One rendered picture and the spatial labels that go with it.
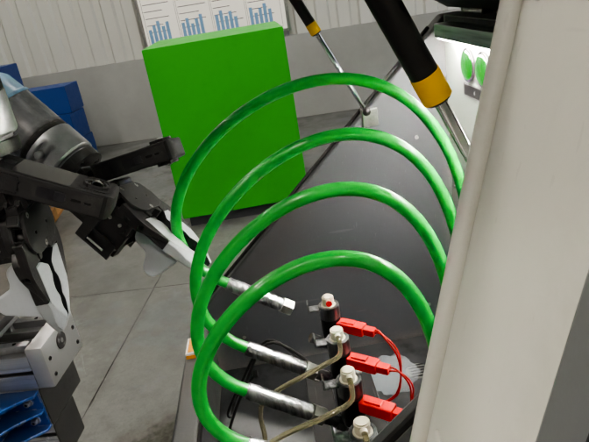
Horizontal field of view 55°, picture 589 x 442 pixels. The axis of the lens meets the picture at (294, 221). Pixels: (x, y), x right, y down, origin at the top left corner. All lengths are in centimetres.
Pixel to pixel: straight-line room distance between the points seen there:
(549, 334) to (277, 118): 381
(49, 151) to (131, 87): 684
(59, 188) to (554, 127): 44
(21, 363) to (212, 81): 303
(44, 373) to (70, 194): 67
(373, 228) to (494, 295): 79
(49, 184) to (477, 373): 41
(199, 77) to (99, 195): 344
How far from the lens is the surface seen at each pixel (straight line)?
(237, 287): 75
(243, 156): 408
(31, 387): 123
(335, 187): 53
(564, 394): 24
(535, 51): 29
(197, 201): 419
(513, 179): 29
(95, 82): 773
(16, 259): 60
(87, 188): 57
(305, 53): 715
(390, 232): 109
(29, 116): 78
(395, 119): 103
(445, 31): 92
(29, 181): 58
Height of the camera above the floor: 153
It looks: 22 degrees down
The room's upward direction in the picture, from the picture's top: 10 degrees counter-clockwise
